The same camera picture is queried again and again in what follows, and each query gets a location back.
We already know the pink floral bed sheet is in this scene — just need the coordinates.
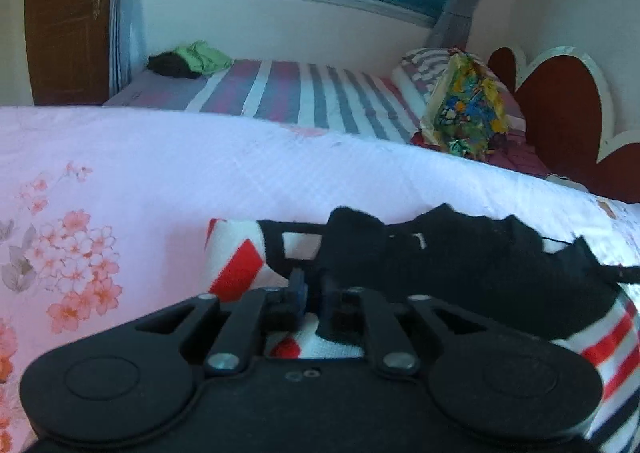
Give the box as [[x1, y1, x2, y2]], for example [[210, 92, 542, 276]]
[[1, 106, 639, 452]]

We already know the red heart-shaped headboard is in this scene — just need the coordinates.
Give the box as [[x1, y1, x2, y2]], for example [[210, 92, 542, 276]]
[[488, 46, 639, 203]]

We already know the striped purple white bed sheet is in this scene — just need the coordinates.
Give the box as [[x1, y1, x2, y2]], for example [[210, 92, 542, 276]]
[[105, 59, 419, 143]]

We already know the green cloth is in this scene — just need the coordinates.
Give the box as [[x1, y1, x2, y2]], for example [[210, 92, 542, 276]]
[[174, 40, 233, 76]]

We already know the red black white striped sweater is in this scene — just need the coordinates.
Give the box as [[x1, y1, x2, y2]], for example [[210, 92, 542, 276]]
[[205, 205, 639, 452]]

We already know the maroon blanket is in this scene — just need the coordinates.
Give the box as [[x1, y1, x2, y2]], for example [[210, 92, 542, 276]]
[[410, 130, 552, 179]]

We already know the brown wooden door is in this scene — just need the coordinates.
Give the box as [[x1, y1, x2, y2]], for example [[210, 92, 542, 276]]
[[25, 0, 110, 106]]

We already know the colourful patterned pillow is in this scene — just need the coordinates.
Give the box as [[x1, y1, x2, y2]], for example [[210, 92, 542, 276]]
[[420, 49, 509, 161]]

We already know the black cloth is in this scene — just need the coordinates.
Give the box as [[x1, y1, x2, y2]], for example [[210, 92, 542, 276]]
[[146, 51, 201, 80]]

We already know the striped pillow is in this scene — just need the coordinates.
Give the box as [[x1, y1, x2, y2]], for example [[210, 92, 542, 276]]
[[392, 48, 526, 132]]

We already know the grey curtain left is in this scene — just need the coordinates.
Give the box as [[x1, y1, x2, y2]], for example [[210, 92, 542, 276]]
[[108, 0, 148, 96]]

